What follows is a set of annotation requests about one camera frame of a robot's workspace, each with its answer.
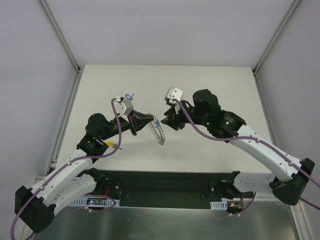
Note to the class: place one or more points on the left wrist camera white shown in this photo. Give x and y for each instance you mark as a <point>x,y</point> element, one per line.
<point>123,106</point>

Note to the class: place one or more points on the metal disc keyring holder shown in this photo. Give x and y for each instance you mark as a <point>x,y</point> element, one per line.
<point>157,131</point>

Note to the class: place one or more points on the aluminium frame post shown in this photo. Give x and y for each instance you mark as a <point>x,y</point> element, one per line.
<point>293,7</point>
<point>59,34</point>

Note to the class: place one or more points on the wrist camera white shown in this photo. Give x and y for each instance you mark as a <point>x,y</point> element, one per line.
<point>173,93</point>
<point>123,106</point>

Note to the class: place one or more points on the right aluminium frame post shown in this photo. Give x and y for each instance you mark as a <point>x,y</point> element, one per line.
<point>293,7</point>

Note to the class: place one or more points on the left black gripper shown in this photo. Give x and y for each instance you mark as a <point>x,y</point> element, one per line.
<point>132,122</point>

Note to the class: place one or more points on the key with yellow tag lower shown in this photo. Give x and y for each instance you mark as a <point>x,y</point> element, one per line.
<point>113,145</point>

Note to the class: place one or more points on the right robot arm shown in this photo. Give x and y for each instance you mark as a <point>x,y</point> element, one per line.
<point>288,175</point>

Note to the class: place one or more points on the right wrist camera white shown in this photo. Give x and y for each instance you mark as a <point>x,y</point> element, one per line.
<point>173,93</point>

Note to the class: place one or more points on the left aluminium frame post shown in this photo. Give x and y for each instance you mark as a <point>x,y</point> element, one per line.
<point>59,34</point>

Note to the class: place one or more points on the key with blue outlined tag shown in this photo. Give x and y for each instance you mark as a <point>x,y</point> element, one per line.
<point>129,97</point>

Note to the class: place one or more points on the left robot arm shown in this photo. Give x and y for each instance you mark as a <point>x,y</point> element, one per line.
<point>38,205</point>

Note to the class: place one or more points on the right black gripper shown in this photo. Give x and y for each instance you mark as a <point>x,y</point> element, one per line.
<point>176,117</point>

